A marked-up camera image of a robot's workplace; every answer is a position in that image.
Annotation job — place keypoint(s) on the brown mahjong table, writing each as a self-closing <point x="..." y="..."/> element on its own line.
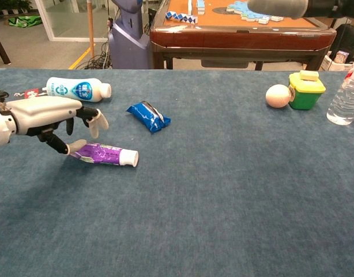
<point x="237" y="37"/>

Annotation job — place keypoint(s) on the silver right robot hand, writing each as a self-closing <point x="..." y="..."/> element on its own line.
<point x="278" y="6"/>

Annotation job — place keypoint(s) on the purple white tube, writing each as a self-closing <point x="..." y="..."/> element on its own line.
<point x="105" y="154"/>

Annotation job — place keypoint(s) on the red snack packet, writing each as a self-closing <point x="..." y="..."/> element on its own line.
<point x="30" y="93"/>

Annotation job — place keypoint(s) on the blue white snake puzzle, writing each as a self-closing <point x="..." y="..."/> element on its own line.
<point x="180" y="16"/>

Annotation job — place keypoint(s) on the white glass door frame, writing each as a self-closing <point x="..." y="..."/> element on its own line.
<point x="45" y="20"/>

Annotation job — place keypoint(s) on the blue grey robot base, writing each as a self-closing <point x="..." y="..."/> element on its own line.
<point x="128" y="43"/>

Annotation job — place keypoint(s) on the blue snack packet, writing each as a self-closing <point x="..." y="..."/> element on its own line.
<point x="146" y="115"/>

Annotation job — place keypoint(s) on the blue mahjong tile pile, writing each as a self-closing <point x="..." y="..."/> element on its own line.
<point x="237" y="8"/>

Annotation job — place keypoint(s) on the green bag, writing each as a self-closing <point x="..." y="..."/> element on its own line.
<point x="24" y="21"/>

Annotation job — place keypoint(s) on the wooden pole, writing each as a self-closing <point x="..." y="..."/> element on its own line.
<point x="90" y="29"/>

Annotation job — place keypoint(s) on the teal table mat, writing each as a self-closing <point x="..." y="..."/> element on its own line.
<point x="194" y="202"/>

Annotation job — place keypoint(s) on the beige wooden ball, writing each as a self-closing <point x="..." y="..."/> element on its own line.
<point x="277" y="96"/>

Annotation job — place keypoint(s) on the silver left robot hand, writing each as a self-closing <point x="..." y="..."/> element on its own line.
<point x="41" y="112"/>

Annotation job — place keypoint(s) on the green container yellow lid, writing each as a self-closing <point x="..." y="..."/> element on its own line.
<point x="305" y="96"/>

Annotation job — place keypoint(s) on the clear plastic water bottle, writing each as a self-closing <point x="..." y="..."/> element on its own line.
<point x="344" y="104"/>

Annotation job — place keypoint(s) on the small cream block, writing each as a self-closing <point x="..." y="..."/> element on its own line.
<point x="309" y="75"/>

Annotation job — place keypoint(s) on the black case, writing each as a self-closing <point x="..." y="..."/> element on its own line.
<point x="350" y="37"/>

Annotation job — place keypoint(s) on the white drink bottle blue label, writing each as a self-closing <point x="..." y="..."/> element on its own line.
<point x="76" y="89"/>

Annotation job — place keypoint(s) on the white plastic basket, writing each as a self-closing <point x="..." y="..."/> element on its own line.
<point x="338" y="66"/>

